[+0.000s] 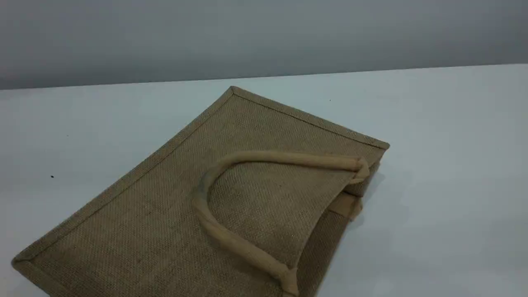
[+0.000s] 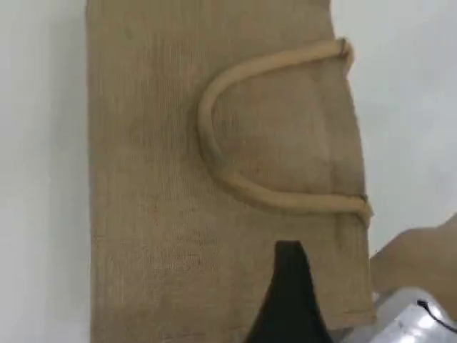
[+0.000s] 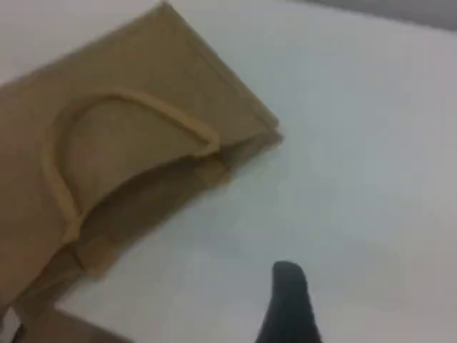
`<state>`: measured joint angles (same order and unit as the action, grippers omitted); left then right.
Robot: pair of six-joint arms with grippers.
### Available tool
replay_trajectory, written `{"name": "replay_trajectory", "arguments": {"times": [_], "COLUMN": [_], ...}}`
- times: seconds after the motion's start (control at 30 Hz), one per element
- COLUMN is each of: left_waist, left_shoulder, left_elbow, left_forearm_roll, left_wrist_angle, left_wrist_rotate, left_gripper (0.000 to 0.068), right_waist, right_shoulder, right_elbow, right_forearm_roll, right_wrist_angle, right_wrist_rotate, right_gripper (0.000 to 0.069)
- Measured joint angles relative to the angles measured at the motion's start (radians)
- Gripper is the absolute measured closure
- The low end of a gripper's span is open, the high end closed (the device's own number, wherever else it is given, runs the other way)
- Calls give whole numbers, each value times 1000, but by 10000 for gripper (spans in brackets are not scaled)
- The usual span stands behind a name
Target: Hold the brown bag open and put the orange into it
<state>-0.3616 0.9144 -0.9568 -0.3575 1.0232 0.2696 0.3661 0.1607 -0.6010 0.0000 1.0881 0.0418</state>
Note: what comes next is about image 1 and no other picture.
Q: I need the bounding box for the brown jute tote bag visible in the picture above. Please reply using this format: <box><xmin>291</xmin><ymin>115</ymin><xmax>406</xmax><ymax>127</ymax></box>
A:
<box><xmin>11</xmin><ymin>85</ymin><xmax>391</xmax><ymax>297</ymax></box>

